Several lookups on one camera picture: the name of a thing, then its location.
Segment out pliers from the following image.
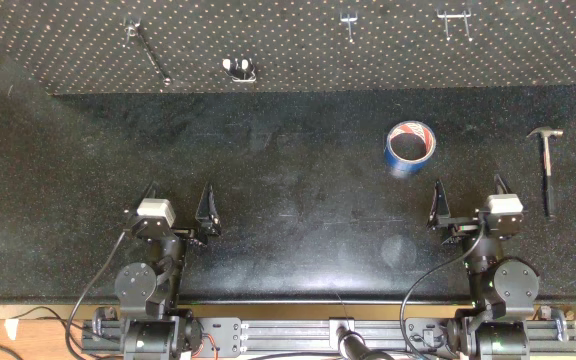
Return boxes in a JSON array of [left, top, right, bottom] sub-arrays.
[[220, 57, 259, 85]]

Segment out hammer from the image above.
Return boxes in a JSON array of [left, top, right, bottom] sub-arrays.
[[526, 126, 565, 222]]

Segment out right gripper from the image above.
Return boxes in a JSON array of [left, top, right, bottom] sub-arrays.
[[427, 173, 513, 245]]

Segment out black pegboard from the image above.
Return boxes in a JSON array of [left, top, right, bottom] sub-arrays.
[[0, 0, 576, 96]]

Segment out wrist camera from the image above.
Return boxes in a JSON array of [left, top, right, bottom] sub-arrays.
[[136, 197, 177, 227], [482, 193, 525, 218]]

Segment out metal hook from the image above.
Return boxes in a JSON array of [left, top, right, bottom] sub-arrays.
[[121, 17, 142, 49], [435, 8, 475, 43], [339, 11, 360, 44]]

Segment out wrench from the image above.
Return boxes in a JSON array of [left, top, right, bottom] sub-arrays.
[[125, 22, 175, 87]]

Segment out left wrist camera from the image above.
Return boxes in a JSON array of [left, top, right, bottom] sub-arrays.
[[136, 197, 177, 227]]

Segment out mounting rail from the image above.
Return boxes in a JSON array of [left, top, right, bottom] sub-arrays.
[[81, 304, 576, 360]]

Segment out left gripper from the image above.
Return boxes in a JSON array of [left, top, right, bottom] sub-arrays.
[[141, 180, 223, 247]]

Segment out roll of blue tape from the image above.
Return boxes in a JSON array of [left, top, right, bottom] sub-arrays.
[[383, 119, 438, 178]]

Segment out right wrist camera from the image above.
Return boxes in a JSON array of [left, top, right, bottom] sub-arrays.
[[482, 193, 525, 218]]

